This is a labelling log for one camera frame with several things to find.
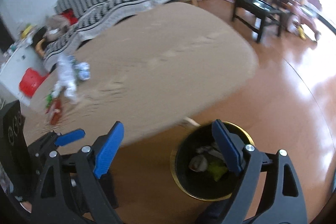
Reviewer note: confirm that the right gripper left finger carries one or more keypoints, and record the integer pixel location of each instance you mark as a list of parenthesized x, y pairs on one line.
[(54, 202)]

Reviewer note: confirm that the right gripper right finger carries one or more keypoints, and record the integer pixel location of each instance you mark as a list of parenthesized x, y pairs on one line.
[(282, 198)]

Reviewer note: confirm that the red cigarette carton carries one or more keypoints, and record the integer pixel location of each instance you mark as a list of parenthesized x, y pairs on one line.
[(55, 111)]

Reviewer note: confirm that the green wrapper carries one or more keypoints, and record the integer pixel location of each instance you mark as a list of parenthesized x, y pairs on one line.
[(49, 100)]

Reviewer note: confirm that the black trash bin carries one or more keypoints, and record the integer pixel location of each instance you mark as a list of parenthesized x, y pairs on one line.
[(199, 169)]

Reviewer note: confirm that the red bear plastic chair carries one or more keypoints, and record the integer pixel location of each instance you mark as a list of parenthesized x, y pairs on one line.
[(30, 82)]

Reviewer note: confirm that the clear plastic bag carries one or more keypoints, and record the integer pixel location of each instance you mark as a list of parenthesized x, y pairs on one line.
[(66, 82)]

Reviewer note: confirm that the white cabinet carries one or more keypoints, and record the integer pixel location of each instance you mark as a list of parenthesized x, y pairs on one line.
[(13, 71)]

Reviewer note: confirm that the crumpled blue white wrapper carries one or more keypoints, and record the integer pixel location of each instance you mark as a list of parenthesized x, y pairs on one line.
[(82, 71)]

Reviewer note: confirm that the brown plush toy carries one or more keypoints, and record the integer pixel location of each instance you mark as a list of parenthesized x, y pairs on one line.
[(57, 25)]

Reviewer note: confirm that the red cushion on sofa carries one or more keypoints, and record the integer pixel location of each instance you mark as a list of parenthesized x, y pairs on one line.
[(70, 16)]

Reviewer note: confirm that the dark wooden side table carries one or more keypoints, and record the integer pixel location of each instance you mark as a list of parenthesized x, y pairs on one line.
[(261, 10)]

